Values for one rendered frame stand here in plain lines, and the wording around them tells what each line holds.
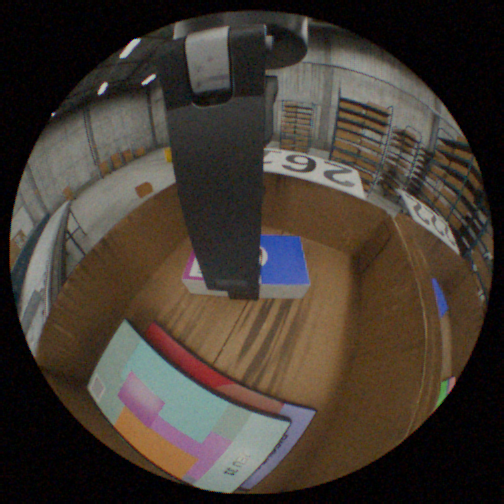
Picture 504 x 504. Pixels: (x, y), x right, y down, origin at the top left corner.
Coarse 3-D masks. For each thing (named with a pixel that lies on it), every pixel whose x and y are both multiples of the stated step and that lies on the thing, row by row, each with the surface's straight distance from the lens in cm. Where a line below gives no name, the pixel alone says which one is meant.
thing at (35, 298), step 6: (36, 294) 73; (30, 300) 75; (36, 300) 74; (30, 306) 76; (36, 306) 76; (24, 312) 79; (30, 312) 78; (24, 318) 80; (30, 318) 80; (24, 324) 82; (30, 324) 82; (24, 330) 85
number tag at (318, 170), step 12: (264, 156) 26; (276, 156) 26; (288, 156) 26; (300, 156) 27; (264, 168) 21; (276, 168) 21; (288, 168) 22; (300, 168) 22; (312, 168) 23; (324, 168) 24; (336, 168) 26; (348, 168) 28; (312, 180) 20; (324, 180) 20; (336, 180) 22; (348, 180) 23; (348, 192) 20; (360, 192) 22
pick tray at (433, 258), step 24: (408, 240) 22; (432, 240) 33; (432, 264) 39; (456, 264) 45; (432, 288) 17; (456, 288) 47; (432, 312) 17; (456, 312) 45; (480, 312) 43; (432, 336) 16; (456, 336) 45; (432, 360) 16; (456, 360) 44; (432, 384) 16; (432, 408) 16
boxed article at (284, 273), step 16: (272, 240) 18; (288, 240) 18; (192, 256) 17; (272, 256) 16; (288, 256) 16; (192, 272) 16; (272, 272) 15; (288, 272) 15; (304, 272) 16; (192, 288) 17; (272, 288) 15; (288, 288) 15; (304, 288) 15
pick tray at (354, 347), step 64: (320, 192) 20; (128, 256) 20; (320, 256) 22; (384, 256) 20; (64, 320) 21; (192, 320) 17; (256, 320) 16; (320, 320) 17; (384, 320) 17; (64, 384) 26; (256, 384) 15; (320, 384) 17; (384, 384) 15; (128, 448) 24; (320, 448) 20; (384, 448) 14
